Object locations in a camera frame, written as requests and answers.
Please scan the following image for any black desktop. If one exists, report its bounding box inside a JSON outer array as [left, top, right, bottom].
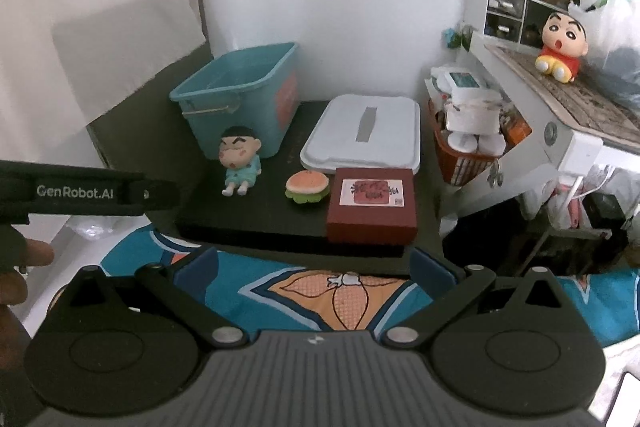
[[175, 99, 443, 260]]

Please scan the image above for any white side desk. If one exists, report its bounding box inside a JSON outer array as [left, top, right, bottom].
[[470, 31, 640, 228]]

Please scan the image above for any white curtain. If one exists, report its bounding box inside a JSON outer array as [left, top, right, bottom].
[[0, 0, 208, 128]]

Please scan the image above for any red-brown gift box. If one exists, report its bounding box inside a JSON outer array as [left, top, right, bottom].
[[326, 167, 418, 245]]

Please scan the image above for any patterned table mat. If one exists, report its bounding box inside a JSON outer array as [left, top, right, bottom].
[[487, 42, 640, 130]]

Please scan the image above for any translucent plastic bag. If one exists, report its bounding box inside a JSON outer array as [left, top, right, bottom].
[[567, 0, 640, 108]]

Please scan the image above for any wet wipes packet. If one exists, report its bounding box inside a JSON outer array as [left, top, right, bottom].
[[432, 66, 488, 95]]

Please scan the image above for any boy figurine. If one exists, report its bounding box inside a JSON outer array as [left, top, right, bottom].
[[218, 126, 262, 198], [535, 11, 588, 82]]

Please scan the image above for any burger toy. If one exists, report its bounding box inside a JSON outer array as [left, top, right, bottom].
[[285, 170, 331, 206]]

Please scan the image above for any white plastic bin lid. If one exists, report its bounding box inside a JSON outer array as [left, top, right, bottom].
[[300, 94, 421, 175]]

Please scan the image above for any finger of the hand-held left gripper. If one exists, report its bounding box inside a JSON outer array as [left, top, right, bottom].
[[142, 179, 177, 211]]

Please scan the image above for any boy figurine in red shirt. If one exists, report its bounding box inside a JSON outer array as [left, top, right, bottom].
[[535, 11, 588, 82]]

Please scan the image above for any white plastic packaging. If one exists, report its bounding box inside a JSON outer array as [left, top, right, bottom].
[[445, 89, 506, 155]]

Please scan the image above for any person's left hand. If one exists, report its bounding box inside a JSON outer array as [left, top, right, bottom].
[[0, 227, 55, 308]]

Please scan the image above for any teal printed blanket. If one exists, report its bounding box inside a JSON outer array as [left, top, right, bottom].
[[100, 227, 640, 350]]

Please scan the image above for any blue flower decoration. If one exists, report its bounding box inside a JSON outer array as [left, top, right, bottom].
[[442, 24, 473, 52]]

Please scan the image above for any teal plastic bin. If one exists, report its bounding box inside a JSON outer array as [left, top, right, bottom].
[[169, 42, 301, 160]]

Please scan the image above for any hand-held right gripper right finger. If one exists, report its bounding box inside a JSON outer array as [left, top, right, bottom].
[[380, 246, 573, 350]]

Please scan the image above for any brown slatted basket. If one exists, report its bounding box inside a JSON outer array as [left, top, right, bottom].
[[427, 99, 516, 185]]

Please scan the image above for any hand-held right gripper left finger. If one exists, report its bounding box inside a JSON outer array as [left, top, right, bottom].
[[60, 246, 248, 350]]

